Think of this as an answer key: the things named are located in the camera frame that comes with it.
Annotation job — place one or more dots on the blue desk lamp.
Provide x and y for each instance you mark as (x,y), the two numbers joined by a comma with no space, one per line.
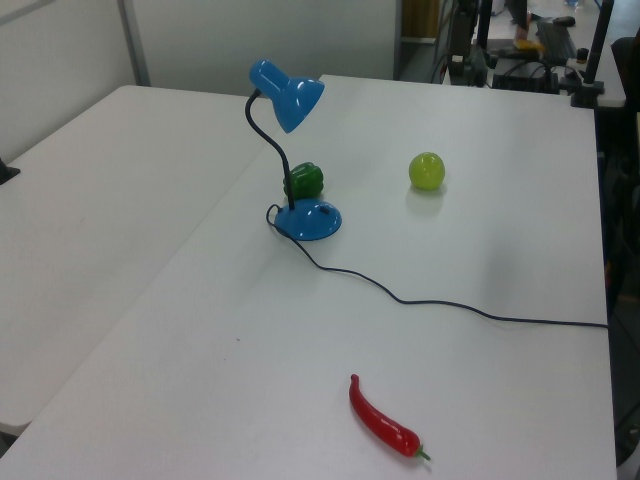
(300,100)

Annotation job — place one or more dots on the green toy bell pepper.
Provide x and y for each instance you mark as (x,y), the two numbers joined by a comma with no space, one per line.
(307,181)

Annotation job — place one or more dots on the yellow-green toy apple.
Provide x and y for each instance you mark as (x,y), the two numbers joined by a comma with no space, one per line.
(427,171)

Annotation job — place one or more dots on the red toy chili pepper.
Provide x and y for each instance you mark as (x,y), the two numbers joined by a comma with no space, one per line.
(380,422)

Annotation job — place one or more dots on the wooden cabinet panel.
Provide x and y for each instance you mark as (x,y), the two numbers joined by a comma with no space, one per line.
(420,17)

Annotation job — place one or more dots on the black equipment stand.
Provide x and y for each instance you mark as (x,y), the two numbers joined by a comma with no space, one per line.
(462,35)

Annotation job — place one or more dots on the yellow flat object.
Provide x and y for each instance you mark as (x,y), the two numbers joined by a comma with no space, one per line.
(529,45)

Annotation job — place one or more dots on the dark grey keyboard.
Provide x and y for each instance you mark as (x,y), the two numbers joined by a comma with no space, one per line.
(555,40)

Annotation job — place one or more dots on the black computer mouse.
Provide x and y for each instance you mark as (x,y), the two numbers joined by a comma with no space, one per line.
(564,20)

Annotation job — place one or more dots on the black office chair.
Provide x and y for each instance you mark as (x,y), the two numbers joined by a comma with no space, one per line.
(627,90)

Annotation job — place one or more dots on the black clamped camera pole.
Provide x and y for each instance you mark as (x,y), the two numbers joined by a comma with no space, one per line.
(595,50)

